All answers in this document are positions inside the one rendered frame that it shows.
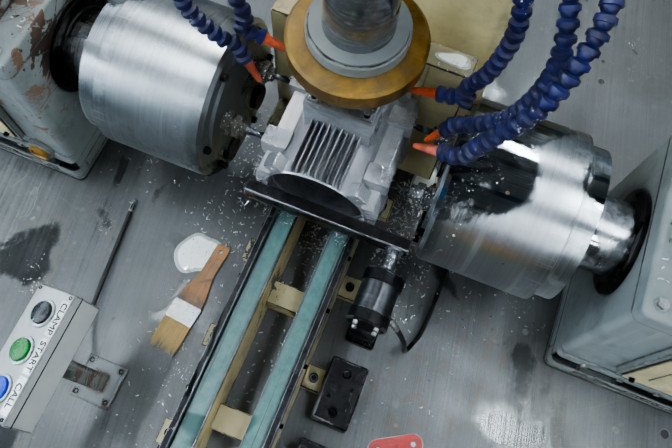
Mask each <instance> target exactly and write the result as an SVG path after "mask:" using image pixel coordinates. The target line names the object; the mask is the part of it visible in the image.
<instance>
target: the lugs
mask: <svg viewBox="0 0 672 448"><path fill-rule="evenodd" d="M411 95H412V93H410V92H408V93H406V94H405V95H404V96H402V97H401V98H399V99H398V101H399V102H402V101H409V100H410V98H411ZM287 162H288V158H286V157H285V156H284V155H283V154H281V153H280V152H275V153H269V154H268V156H267V158H266V160H265V162H264V165H263V166H264V167H265V168H267V169H268V170H269V171H271V172H272V173H281V172H283V170H284V168H285V166H286V164H287ZM371 193H372V192H371V191H370V190H369V189H368V188H367V187H366V186H365V185H363V184H362V183H352V184H351V186H350V188H349V191H348V193H347V195H346V197H347V198H349V199H350V200H351V201H352V202H353V203H355V204H356V205H367V203H368V200H369V198H370V195H371Z"/></svg>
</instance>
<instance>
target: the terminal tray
mask: <svg viewBox="0 0 672 448"><path fill-rule="evenodd" d="M329 105H330V108H329V107H328V106H329ZM388 106H389V104H387V105H384V106H380V107H377V111H376V112H375V113H374V114H372V115H370V116H369V118H365V115H364V114H363V113H362V112H361V111H360V109H354V111H353V109H347V110H348V111H349V112H350V113H351V114H352V115H354V117H353V116H352V115H351V114H349V113H348V112H347V110H344V109H346V108H342V107H337V106H334V105H331V104H328V103H326V102H323V101H321V100H319V99H318V98H316V99H313V98H312V96H311V95H310V94H309V93H306V95H305V97H304V99H303V117H304V125H309V124H310V122H311V120H312V119H313V125H316V123H317V121H319V126H321V127H322V125H323V122H325V128H328V127H329V124H331V129H332V130H334V129H335V127H336V126H337V131H338V132H340V131H341V129H343V134H345V135H346V134H347V132H348V131H349V137H351V138H352V137H353V135H354V134H355V140H356V141H358V140H359V138H360V137H361V144H363V145H364V146H366V147H367V148H369V146H372V145H373V142H374V139H375V138H376V135H377V132H378V131H379V128H380V124H382V121H383V117H385V114H386V110H388ZM352 111H353V112H352ZM355 113H358V114H355ZM360 113H361V114H360ZM359 115H361V116H359Z"/></svg>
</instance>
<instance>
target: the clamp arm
mask: <svg viewBox="0 0 672 448"><path fill-rule="evenodd" d="M244 192H245V196H247V197H249V198H252V199H254V200H257V201H259V202H262V203H264V204H267V205H270V206H272V207H275V208H277V209H280V210H283V211H285V212H288V213H290V214H293V215H296V216H298V217H301V218H303V219H306V220H308V221H311V222H314V223H316V224H319V225H321V226H324V227H327V228H329V229H332V230H334V231H337V232H340V233H342V234H345V235H347V236H350V237H352V238H355V239H358V240H360V241H363V242H365V243H368V244H371V245H373V246H376V247H378V248H381V249H384V250H386V251H387V252H385V254H386V253H390V252H391V249H390V248H392V249H393V252H392V254H394V255H397V253H398V251H399V252H400V253H399V255H398V257H399V258H400V256H402V257H404V258H406V257H407V255H408V253H409V251H410V248H411V245H412V242H413V241H412V240H410V239H408V238H405V237H402V236H400V235H397V234H395V233H392V232H389V231H387V230H384V229H382V228H379V227H376V226H374V225H371V224H368V223H367V219H364V218H361V217H359V219H355V218H353V217H350V216H348V215H345V214H342V213H340V212H337V211H334V210H332V209H329V208H327V207H324V206H321V205H319V204H316V203H314V202H311V201H308V200H306V199H303V198H301V197H298V196H295V195H293V194H290V193H287V192H285V191H282V190H280V189H277V188H274V187H272V186H269V184H268V182H267V181H265V180H262V179H261V180H260V182H259V181H256V180H253V179H251V178H249V179H248V180H247V182H246V184H245V186H244ZM387 249H388V250H387ZM394 249H395V250H394Z"/></svg>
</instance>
